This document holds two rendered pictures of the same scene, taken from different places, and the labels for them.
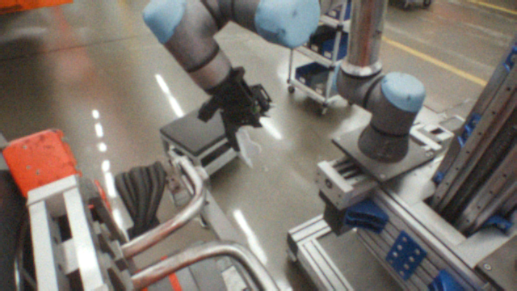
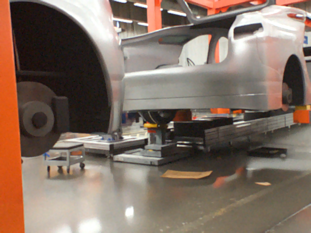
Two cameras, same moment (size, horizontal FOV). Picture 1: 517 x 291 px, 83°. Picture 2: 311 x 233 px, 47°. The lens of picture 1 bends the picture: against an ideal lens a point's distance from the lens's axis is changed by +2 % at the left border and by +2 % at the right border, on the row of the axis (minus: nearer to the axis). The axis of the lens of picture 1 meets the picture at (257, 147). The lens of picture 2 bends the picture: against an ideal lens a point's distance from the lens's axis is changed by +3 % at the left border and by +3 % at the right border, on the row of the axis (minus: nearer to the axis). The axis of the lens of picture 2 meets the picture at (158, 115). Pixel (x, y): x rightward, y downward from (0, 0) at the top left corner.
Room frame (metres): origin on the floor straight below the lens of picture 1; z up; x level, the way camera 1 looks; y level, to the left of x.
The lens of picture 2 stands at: (1.71, 5.22, 0.92)
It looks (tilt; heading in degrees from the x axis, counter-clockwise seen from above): 3 degrees down; 252
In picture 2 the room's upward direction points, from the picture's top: 3 degrees counter-clockwise
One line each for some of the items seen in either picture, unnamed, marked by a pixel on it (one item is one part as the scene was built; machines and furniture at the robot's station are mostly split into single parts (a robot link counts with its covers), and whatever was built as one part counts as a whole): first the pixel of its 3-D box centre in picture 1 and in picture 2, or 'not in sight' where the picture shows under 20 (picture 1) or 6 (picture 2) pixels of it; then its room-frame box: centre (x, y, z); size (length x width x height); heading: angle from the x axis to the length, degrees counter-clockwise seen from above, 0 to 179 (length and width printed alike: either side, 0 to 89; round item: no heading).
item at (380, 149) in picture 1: (386, 134); not in sight; (0.70, -0.40, 0.87); 0.15 x 0.15 x 0.10
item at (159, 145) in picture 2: not in sight; (160, 137); (0.09, 0.38, 0.32); 0.40 x 0.30 x 0.28; 34
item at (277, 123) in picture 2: not in sight; (257, 125); (-2.82, -1.56, 0.19); 1.00 x 0.86 x 0.39; 34
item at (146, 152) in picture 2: not in sight; (161, 150); (0.09, 0.38, 0.13); 0.50 x 0.36 x 0.10; 34
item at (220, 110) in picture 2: not in sight; (230, 104); (-1.89, -1.04, 0.69); 0.52 x 0.17 x 0.35; 124
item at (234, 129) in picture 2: not in sight; (239, 129); (-1.60, -0.26, 0.28); 2.47 x 0.06 x 0.22; 34
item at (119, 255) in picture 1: (153, 191); not in sight; (0.34, 0.19, 1.03); 0.19 x 0.18 x 0.11; 124
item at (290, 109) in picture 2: not in sight; (283, 111); (-4.12, -2.40, 0.39); 0.66 x 0.66 x 0.24
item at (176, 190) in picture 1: (188, 185); not in sight; (0.44, 0.16, 0.93); 0.09 x 0.05 x 0.05; 124
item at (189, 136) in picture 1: (203, 144); (64, 157); (1.46, 0.36, 0.17); 0.43 x 0.36 x 0.34; 139
